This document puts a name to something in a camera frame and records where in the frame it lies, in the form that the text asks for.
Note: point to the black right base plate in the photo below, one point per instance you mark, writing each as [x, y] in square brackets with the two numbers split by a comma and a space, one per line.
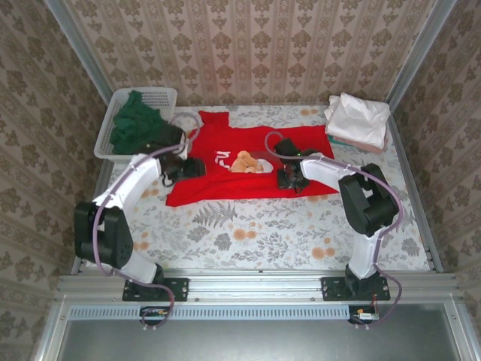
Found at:
[330, 289]

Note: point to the floral tablecloth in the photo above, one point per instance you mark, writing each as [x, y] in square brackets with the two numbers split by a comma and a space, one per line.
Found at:
[263, 233]

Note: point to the green t-shirt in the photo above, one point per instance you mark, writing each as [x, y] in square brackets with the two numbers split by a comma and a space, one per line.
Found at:
[131, 124]

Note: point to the red printed t-shirt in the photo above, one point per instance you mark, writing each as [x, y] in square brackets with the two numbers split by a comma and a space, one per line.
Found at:
[233, 188]

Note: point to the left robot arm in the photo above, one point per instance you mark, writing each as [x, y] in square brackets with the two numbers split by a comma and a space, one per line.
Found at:
[127, 188]

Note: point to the teal folded t-shirt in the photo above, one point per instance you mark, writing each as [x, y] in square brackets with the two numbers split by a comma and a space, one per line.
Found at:
[330, 138]

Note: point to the stack of folded clothes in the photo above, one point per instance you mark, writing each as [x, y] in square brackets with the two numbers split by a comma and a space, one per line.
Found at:
[357, 120]

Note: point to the aluminium mounting rail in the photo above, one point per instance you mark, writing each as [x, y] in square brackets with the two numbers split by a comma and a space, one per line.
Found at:
[255, 287]

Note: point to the pink folded t-shirt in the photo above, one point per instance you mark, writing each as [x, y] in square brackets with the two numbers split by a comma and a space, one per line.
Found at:
[370, 148]

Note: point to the aluminium frame post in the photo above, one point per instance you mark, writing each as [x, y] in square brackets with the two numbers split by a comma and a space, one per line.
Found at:
[421, 49]
[80, 49]

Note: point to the white plastic mesh basket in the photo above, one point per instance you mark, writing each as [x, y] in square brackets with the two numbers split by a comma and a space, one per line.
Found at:
[165, 97]

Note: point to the grey metal panel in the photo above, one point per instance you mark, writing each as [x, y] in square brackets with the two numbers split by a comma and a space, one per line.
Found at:
[255, 342]

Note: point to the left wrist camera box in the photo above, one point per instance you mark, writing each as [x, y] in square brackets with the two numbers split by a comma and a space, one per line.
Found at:
[184, 151]

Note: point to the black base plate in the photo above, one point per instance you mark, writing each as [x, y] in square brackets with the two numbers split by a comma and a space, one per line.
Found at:
[180, 289]
[330, 289]

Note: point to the black connector box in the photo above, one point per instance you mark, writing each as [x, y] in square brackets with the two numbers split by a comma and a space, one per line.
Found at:
[355, 314]
[150, 313]

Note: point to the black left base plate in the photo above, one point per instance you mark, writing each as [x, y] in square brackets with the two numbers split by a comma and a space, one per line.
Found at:
[180, 289]

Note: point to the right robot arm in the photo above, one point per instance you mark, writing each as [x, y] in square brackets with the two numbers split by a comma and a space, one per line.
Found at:
[327, 169]

